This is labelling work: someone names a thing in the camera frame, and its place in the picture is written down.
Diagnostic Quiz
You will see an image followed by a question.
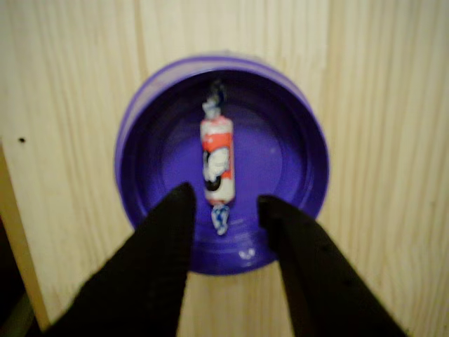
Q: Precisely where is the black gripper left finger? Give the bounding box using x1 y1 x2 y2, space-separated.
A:
45 182 197 337

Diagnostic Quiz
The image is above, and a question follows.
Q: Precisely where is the purple plastic bowl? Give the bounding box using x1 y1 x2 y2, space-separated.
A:
114 52 330 278

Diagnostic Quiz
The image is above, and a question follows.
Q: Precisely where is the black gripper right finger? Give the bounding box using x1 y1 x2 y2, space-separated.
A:
257 194 408 337

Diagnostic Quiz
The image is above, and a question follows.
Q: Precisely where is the candy red white blue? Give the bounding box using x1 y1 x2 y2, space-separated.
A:
199 79 236 236

